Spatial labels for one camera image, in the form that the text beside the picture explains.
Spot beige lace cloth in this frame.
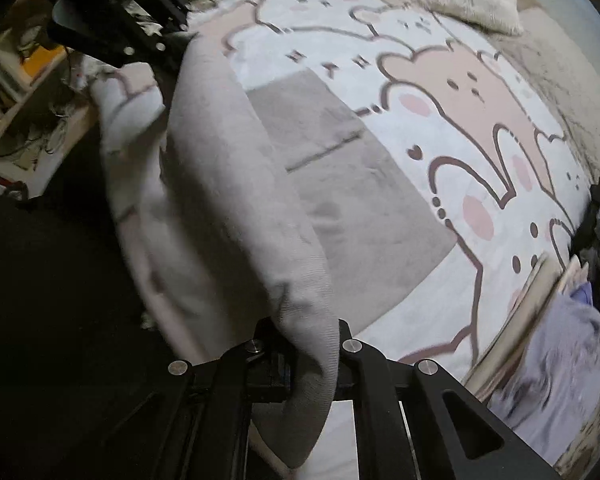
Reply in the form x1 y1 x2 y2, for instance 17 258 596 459
555 390 600 476

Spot fluffy beige pillow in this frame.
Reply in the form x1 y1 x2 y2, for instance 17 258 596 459
395 0 524 37

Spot bear printed blanket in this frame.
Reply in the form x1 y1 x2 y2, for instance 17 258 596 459
90 0 592 401

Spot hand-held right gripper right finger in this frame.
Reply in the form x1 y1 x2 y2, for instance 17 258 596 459
332 319 563 480

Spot folded black garment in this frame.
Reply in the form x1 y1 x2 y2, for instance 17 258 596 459
572 179 600 272

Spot beige cat print sweatshirt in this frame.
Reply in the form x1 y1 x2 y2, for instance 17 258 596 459
92 32 458 471

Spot long wooden bedside shelf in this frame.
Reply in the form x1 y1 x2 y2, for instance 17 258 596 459
0 0 102 182

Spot lavender garment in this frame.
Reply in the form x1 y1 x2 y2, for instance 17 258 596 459
490 280 600 461

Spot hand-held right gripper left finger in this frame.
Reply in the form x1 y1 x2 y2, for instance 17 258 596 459
87 316 301 480

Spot folded lavender and cream clothes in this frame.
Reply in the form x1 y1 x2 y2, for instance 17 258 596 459
462 252 592 402

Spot orange box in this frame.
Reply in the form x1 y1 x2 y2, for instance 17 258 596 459
22 45 67 82

